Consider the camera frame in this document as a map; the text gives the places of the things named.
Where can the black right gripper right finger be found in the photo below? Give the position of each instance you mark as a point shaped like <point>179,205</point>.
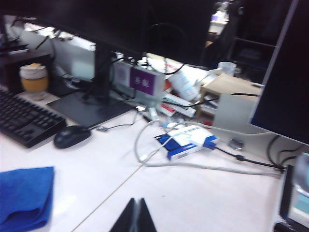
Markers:
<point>146,220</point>

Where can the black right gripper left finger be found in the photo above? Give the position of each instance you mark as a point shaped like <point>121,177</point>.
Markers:
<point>125,220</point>

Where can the blue microfiber rag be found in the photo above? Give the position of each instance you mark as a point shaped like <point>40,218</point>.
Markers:
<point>24,193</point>

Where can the blue and white box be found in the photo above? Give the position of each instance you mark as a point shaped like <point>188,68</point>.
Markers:
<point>173,147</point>

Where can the small silver connector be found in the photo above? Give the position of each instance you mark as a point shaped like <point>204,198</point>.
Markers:
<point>102,128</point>

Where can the black computer mouse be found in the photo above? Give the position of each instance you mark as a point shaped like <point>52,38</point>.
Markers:
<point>71,136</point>

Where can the green and white small box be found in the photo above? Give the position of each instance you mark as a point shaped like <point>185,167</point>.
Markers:
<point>153,113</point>

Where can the red and white box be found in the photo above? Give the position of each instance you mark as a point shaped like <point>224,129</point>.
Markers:
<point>178,108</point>

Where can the black monitor stand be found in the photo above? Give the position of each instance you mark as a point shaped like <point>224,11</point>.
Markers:
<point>91,108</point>

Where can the metal partition clamp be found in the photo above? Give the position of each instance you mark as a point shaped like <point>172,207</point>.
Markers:
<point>236,143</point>

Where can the white nameplate with purple sign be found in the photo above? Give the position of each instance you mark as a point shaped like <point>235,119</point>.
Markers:
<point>142,81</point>

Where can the white plastic bag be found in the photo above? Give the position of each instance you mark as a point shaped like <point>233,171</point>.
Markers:
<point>186,84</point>

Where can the black keyboard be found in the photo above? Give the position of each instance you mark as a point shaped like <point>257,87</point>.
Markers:
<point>24,118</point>

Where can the small wooden shelf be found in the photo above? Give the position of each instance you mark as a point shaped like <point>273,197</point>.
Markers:
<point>229,83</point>

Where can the frosted white partition panel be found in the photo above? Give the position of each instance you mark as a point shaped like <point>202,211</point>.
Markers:
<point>77,62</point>

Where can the yellow cup with white lid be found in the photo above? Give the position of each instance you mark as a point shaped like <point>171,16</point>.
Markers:
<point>33,82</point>

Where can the white mug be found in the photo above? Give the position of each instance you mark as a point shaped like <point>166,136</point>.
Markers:
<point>227,67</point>

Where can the dark wooden shelf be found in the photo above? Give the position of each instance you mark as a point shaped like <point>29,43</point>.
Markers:
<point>9,65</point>

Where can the large black AOC monitor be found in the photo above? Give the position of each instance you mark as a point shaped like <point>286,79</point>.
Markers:
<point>287,84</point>

